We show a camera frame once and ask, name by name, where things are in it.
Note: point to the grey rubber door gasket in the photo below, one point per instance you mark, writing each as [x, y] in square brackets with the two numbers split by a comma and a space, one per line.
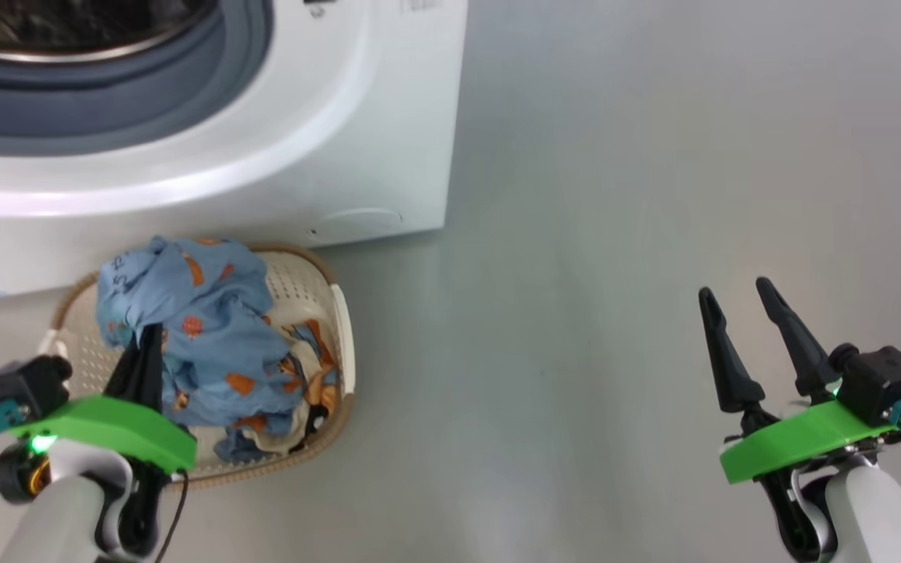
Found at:
[145, 102]

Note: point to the round white filter cover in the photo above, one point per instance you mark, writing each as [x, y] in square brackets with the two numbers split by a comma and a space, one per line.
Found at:
[360, 225]

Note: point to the black text instruction sticker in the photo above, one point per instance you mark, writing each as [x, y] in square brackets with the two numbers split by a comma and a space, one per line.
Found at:
[421, 4]

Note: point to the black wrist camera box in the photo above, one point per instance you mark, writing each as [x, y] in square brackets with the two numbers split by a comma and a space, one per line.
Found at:
[884, 379]
[24, 383]

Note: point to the white front-load washing machine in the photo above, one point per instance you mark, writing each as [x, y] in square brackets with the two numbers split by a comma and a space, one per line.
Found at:
[325, 125]

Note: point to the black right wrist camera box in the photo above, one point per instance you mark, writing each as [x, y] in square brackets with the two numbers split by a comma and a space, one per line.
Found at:
[884, 379]

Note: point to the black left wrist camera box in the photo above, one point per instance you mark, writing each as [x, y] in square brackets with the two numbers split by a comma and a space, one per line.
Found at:
[24, 383]

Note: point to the steel perforated drum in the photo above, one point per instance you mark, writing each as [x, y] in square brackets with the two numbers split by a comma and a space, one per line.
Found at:
[67, 27]

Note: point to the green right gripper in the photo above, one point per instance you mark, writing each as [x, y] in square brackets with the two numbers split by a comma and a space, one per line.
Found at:
[802, 442]

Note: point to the blue patterned garment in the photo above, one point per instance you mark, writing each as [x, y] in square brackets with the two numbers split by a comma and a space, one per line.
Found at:
[216, 328]

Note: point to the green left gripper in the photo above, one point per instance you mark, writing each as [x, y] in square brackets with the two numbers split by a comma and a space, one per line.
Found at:
[106, 430]

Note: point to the cream perforated laundry basket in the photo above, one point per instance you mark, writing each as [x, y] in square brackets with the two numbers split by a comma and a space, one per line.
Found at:
[302, 293]

